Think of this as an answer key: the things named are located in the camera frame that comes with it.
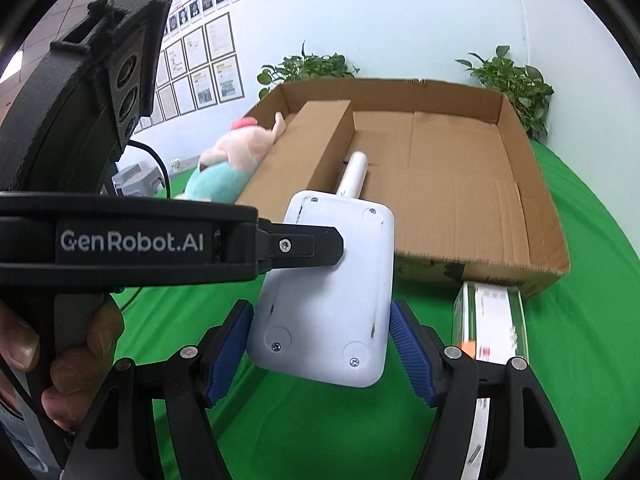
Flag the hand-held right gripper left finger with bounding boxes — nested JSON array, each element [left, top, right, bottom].
[[65, 300, 256, 480]]

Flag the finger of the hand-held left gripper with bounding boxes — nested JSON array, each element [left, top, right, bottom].
[[257, 217, 347, 277]]

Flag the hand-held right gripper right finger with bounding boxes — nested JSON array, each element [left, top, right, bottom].
[[389, 299, 582, 480]]

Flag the white handheld appliance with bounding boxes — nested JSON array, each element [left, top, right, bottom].
[[246, 151, 396, 390]]

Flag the long cardboard box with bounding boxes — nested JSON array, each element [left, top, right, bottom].
[[235, 100, 356, 207]]

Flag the large cardboard box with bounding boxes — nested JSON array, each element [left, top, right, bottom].
[[235, 78, 571, 302]]

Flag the person's left hand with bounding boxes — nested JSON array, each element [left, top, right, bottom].
[[0, 300, 126, 432]]

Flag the grey office machine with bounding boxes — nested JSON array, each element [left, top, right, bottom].
[[112, 160, 169, 197]]

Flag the pink pig plush toy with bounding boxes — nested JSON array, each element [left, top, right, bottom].
[[185, 112, 288, 204]]

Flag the green tablecloth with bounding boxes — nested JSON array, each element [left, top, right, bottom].
[[107, 137, 640, 480]]

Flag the bushy green potted plant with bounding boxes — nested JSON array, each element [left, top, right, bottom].
[[257, 42, 361, 102]]

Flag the small green potted plant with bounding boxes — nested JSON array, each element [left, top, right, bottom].
[[455, 45, 555, 144]]

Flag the black cable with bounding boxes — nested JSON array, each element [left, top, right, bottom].
[[125, 141, 173, 200]]

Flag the group of framed wall certificates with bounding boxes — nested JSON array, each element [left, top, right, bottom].
[[135, 10, 246, 134]]

